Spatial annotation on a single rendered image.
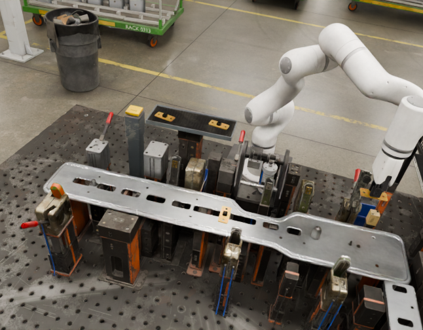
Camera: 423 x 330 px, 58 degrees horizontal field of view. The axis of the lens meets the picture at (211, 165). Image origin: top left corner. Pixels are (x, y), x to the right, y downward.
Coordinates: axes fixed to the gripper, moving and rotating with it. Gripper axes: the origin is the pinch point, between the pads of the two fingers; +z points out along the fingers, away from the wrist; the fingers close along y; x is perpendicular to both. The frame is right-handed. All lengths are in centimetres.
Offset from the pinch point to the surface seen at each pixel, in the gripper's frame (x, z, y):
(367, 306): 5.2, 29.4, 22.7
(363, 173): -0.6, 6.2, -15.4
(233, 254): -40, 23, 20
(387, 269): 12.9, 27.4, 7.4
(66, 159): -139, 57, -43
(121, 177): -91, 27, -8
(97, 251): -97, 57, 8
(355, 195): -0.6, 15.9, -13.9
